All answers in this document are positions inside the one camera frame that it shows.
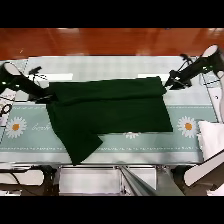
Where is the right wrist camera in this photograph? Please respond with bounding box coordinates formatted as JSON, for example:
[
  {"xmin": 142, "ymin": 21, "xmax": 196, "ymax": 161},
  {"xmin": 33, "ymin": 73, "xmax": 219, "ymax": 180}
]
[{"xmin": 179, "ymin": 52, "xmax": 196, "ymax": 68}]

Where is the dark green shirt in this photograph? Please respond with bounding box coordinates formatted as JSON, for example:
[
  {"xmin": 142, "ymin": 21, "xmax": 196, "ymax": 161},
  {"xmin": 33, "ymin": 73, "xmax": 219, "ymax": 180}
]
[{"xmin": 45, "ymin": 76, "xmax": 175, "ymax": 166}]

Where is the white garment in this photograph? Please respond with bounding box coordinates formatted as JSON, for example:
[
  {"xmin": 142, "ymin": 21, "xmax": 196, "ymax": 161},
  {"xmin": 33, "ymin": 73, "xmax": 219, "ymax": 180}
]
[{"xmin": 197, "ymin": 120, "xmax": 224, "ymax": 162}]

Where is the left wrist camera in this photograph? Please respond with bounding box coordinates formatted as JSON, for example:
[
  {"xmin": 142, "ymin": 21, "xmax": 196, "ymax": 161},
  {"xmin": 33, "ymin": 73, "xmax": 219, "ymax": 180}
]
[{"xmin": 27, "ymin": 65, "xmax": 44, "ymax": 78}]

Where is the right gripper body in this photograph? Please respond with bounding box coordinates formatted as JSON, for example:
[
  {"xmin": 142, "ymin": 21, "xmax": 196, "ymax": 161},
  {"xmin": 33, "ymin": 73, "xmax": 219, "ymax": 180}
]
[{"xmin": 164, "ymin": 69, "xmax": 193, "ymax": 91}]

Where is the silver frame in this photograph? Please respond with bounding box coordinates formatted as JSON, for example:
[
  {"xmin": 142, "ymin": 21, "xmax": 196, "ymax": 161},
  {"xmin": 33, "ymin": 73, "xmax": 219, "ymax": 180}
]
[{"xmin": 0, "ymin": 161, "xmax": 224, "ymax": 197}]

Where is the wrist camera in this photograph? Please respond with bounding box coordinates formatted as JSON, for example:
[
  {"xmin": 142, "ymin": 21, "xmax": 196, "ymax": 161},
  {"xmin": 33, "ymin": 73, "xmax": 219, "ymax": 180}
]
[
  {"xmin": 179, "ymin": 52, "xmax": 196, "ymax": 68},
  {"xmin": 27, "ymin": 65, "xmax": 44, "ymax": 78}
]

